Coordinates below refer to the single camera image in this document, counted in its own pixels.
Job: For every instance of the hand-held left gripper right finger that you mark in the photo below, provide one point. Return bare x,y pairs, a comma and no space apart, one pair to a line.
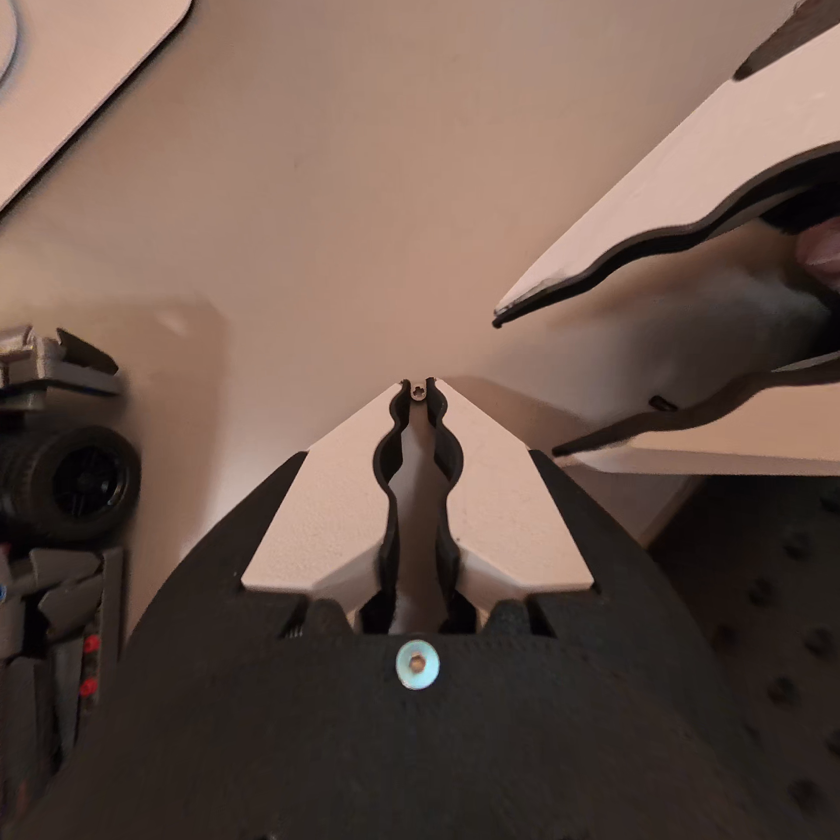
518,525

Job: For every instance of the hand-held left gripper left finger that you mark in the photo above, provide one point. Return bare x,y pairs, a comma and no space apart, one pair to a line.
315,525

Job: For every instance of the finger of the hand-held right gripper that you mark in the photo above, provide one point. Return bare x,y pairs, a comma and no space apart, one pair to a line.
754,439
689,170

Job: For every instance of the light grey axle pin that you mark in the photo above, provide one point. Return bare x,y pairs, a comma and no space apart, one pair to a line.
418,392

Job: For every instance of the grey toy brick car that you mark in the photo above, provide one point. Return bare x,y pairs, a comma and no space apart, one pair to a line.
65,479

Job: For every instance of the person's right hand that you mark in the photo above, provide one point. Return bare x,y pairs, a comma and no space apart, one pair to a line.
825,253

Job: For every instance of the small black brick piece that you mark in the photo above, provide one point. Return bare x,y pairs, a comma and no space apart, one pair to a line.
663,402

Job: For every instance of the white stand base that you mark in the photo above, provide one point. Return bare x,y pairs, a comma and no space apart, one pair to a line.
79,79

